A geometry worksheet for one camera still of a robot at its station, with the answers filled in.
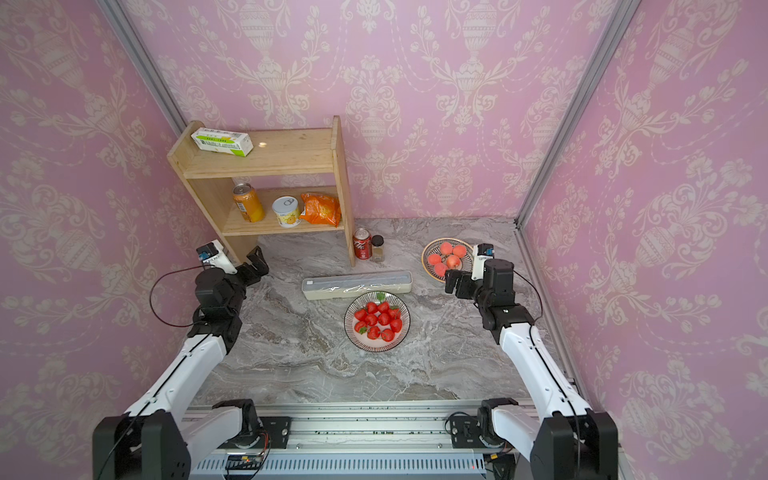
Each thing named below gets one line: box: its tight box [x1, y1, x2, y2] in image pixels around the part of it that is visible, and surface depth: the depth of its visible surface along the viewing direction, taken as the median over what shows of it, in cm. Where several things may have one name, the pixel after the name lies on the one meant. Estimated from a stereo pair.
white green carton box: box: [191, 127, 254, 157], surface depth 77 cm
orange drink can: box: [233, 182, 265, 223], surface depth 87 cm
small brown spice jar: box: [371, 234, 385, 263], surface depth 105 cm
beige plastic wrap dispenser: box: [302, 270, 413, 301], surface depth 97 cm
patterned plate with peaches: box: [421, 237, 473, 283], surface depth 109 cm
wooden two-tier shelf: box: [167, 116, 356, 267], surface depth 79 cm
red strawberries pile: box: [354, 301, 403, 342], surface depth 92 cm
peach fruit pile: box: [427, 242, 467, 277], surface depth 108 cm
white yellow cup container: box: [272, 196, 301, 228], surface depth 91 cm
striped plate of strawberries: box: [344, 291, 411, 352], surface depth 92 cm
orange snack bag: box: [300, 193, 341, 228], surface depth 91 cm
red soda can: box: [353, 227, 373, 261], surface depth 105 cm
